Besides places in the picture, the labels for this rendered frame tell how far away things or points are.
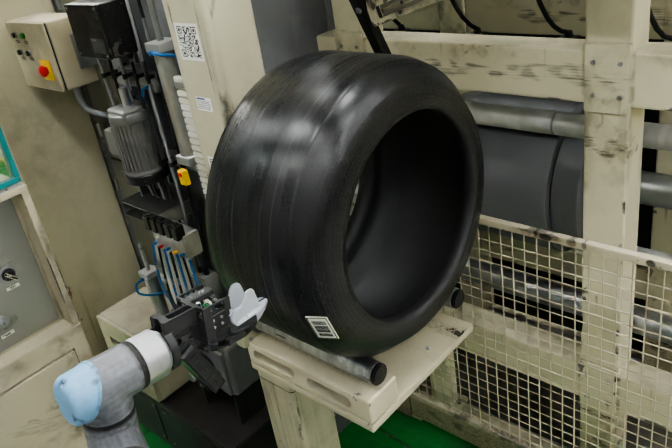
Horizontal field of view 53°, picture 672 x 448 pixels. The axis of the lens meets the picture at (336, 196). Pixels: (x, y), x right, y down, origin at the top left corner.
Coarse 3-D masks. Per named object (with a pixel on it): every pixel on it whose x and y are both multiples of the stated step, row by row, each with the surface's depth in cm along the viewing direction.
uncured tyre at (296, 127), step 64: (320, 64) 119; (384, 64) 115; (256, 128) 113; (320, 128) 106; (384, 128) 111; (448, 128) 143; (256, 192) 109; (320, 192) 104; (384, 192) 159; (448, 192) 150; (256, 256) 111; (320, 256) 106; (384, 256) 156; (448, 256) 139; (384, 320) 124
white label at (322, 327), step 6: (306, 318) 111; (312, 318) 110; (318, 318) 110; (324, 318) 109; (312, 324) 112; (318, 324) 111; (324, 324) 111; (330, 324) 110; (318, 330) 113; (324, 330) 112; (330, 330) 112; (318, 336) 114; (324, 336) 114; (330, 336) 113; (336, 336) 112
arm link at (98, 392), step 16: (112, 352) 94; (128, 352) 94; (80, 368) 91; (96, 368) 91; (112, 368) 92; (128, 368) 93; (144, 368) 95; (64, 384) 89; (80, 384) 89; (96, 384) 90; (112, 384) 91; (128, 384) 93; (144, 384) 95; (64, 400) 90; (80, 400) 88; (96, 400) 90; (112, 400) 91; (128, 400) 94; (64, 416) 92; (80, 416) 89; (96, 416) 90; (112, 416) 92
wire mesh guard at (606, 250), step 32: (512, 224) 151; (512, 256) 155; (640, 256) 133; (544, 288) 153; (544, 320) 157; (576, 320) 151; (608, 352) 149; (640, 352) 143; (640, 384) 146; (480, 416) 187; (640, 416) 150
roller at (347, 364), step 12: (264, 324) 146; (276, 336) 144; (288, 336) 141; (300, 348) 139; (312, 348) 136; (324, 360) 135; (336, 360) 132; (348, 360) 130; (360, 360) 129; (372, 360) 129; (348, 372) 131; (360, 372) 128; (372, 372) 126; (384, 372) 129
